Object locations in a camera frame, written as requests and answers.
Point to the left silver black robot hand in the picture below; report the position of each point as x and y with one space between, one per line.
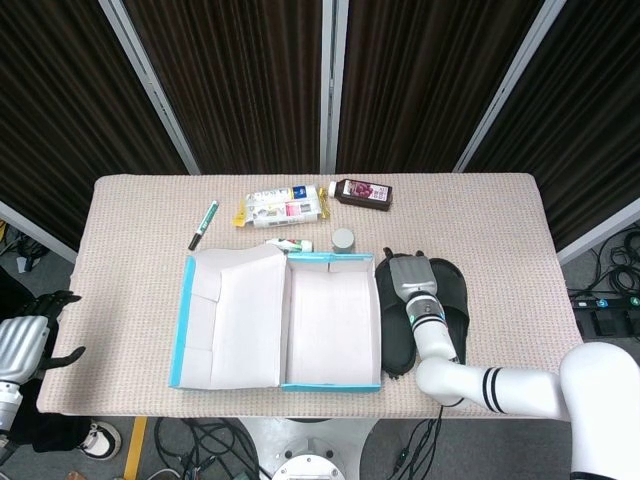
22 345

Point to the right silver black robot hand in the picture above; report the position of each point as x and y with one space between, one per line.
412 277

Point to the black rubber slipper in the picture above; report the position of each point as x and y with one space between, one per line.
457 300
395 340

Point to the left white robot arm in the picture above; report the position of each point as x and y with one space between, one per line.
7 400

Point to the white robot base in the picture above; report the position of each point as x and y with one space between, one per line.
305 465

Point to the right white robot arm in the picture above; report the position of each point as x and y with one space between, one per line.
525 390

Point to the teal cardboard shoe box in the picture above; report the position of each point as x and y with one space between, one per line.
330 325

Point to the small grey cap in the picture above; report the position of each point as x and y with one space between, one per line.
343 240

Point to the black trouser leg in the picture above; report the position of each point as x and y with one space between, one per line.
45 435

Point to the brown juice bottle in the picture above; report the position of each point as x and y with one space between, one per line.
362 195

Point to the white black sneaker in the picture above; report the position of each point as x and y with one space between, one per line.
102 440

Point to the small white green bottle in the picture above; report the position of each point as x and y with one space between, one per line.
290 245

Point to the beige woven tablecloth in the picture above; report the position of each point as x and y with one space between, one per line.
150 300

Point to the white tube blue label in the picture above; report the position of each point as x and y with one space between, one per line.
285 192

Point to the black power strip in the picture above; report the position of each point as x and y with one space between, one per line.
602 302

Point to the dark ribbed partition panel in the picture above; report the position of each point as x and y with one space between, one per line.
425 85
590 125
60 125
240 85

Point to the green white marker pen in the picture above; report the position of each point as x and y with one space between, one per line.
205 222

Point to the white partition frame post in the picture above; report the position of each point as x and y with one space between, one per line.
40 234
334 85
600 230
150 82
507 85

